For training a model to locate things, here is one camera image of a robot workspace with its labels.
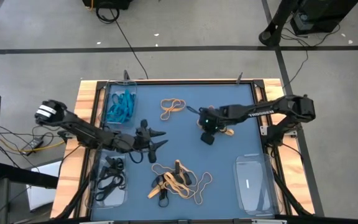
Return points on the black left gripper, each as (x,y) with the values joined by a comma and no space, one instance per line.
(143,140)

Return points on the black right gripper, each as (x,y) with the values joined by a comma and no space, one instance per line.
(211,119)

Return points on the teal rubber band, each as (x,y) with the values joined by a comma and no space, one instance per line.
(115,99)
(129,96)
(121,105)
(112,117)
(126,112)

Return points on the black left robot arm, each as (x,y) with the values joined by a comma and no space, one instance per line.
(82,130)

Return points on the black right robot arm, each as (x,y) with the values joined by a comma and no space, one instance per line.
(259,112)

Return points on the blue table mat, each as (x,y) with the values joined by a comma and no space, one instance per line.
(182,143)

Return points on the clear plastic basket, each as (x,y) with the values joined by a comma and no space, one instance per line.
(126,85)
(110,203)
(255,193)

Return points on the black stand pole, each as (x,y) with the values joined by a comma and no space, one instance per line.
(272,34)

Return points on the black power adapter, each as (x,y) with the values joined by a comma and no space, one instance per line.
(33,144)

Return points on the white sheet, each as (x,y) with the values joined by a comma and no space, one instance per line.
(42,196)

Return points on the black support beam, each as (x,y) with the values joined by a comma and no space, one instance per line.
(26,177)

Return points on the black equipment case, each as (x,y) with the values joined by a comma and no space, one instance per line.
(110,3)

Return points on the black equipment box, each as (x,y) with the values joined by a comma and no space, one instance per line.
(322,15)

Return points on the grey frame post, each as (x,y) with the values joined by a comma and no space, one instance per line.
(126,75)
(239,78)

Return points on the white bracket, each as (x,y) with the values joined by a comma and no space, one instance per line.
(96,222)
(269,221)

